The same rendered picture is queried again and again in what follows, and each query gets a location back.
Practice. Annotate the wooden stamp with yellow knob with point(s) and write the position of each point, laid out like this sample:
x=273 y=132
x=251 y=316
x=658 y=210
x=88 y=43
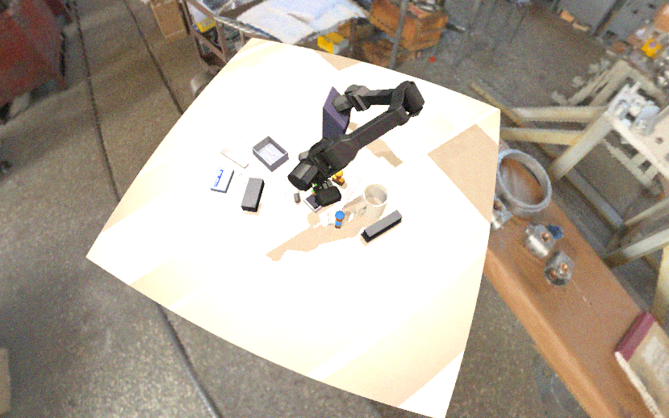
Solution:
x=337 y=178

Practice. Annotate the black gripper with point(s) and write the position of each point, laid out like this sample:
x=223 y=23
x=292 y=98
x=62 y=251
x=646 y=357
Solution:
x=325 y=191

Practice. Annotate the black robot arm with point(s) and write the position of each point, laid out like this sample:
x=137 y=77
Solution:
x=342 y=149

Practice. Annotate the beige mug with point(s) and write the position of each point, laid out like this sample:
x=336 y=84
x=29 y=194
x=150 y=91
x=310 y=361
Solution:
x=374 y=200

